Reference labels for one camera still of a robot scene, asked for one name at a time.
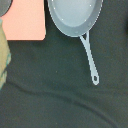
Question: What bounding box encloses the grey frying pan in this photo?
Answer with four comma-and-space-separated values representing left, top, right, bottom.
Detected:
47, 0, 103, 85

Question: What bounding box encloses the black stove burner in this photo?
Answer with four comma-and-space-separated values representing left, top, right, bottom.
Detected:
0, 0, 13, 17

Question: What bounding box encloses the woven beige placemat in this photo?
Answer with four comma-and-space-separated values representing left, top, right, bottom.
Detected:
0, 19, 11, 89

